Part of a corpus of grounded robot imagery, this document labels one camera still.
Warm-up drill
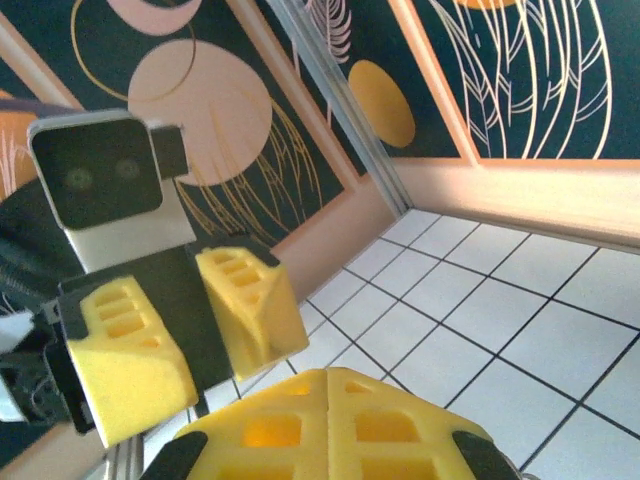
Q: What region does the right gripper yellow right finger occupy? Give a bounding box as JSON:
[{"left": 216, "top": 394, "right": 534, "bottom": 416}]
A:
[{"left": 324, "top": 367, "right": 524, "bottom": 480}]

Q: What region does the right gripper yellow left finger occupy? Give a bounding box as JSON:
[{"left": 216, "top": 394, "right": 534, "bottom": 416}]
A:
[{"left": 139, "top": 367, "right": 331, "bottom": 480}]

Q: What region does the aluminium frame post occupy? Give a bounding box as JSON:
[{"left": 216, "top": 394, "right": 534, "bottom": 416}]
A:
[{"left": 264, "top": 0, "right": 415, "bottom": 219}]

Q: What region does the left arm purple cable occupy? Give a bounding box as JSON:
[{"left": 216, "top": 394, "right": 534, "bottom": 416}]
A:
[{"left": 0, "top": 97, "right": 84, "bottom": 115}]

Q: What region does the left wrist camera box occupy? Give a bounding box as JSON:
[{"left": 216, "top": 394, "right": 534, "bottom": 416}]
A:
[{"left": 27, "top": 108, "right": 197, "bottom": 274}]

